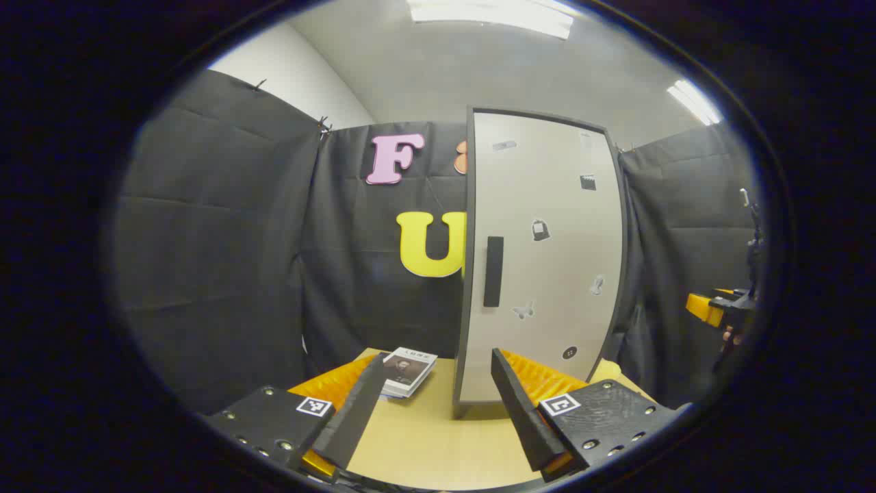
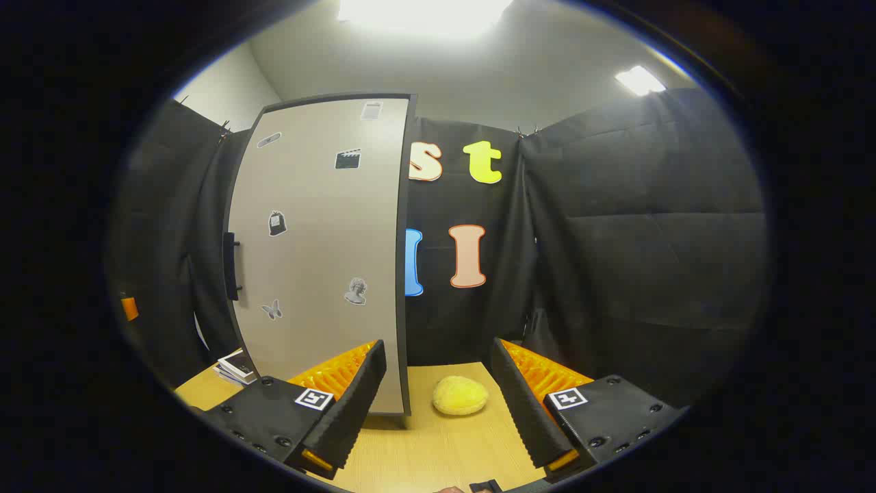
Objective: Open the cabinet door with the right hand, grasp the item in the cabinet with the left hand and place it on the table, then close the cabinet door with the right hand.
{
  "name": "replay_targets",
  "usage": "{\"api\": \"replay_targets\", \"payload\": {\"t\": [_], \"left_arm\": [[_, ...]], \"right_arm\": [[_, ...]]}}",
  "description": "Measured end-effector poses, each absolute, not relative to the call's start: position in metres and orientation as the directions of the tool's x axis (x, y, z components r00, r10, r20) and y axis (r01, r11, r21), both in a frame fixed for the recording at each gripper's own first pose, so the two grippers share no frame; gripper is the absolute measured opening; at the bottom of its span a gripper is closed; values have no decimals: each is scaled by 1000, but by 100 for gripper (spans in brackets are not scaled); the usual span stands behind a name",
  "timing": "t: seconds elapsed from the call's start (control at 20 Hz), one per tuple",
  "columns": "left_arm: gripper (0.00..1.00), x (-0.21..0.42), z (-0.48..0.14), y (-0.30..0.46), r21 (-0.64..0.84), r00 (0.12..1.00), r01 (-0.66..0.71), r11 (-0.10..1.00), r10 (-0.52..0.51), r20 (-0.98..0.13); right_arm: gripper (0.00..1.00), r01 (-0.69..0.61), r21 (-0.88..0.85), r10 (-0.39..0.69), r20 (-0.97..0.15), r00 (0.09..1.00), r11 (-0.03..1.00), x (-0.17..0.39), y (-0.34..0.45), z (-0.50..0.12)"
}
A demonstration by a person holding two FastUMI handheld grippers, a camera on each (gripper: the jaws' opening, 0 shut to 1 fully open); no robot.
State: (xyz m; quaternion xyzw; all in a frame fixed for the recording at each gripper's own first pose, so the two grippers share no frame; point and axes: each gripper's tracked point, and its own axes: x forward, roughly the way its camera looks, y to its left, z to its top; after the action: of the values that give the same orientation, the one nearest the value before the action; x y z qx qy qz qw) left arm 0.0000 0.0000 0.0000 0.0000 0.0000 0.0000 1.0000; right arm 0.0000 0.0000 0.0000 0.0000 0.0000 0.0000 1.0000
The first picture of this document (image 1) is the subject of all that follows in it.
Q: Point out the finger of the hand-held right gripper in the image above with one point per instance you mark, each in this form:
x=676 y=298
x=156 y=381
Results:
x=705 y=309

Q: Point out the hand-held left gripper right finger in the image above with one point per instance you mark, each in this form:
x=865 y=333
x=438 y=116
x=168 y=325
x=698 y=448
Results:
x=523 y=418

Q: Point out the black backdrop cloth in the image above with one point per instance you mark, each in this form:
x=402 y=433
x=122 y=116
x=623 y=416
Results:
x=219 y=239

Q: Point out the white portrait cover book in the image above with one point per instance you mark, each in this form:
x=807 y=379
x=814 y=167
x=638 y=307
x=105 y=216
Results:
x=409 y=370

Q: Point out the small metal clip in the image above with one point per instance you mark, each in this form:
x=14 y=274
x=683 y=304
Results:
x=323 y=126
x=259 y=85

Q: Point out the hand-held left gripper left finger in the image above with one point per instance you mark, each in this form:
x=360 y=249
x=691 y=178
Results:
x=356 y=418

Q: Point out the long ceiling light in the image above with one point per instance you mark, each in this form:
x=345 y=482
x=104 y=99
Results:
x=493 y=15

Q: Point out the blue book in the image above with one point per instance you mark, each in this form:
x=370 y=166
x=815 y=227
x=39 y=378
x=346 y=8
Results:
x=391 y=395

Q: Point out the grey cabinet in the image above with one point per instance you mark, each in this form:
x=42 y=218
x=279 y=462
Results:
x=469 y=409

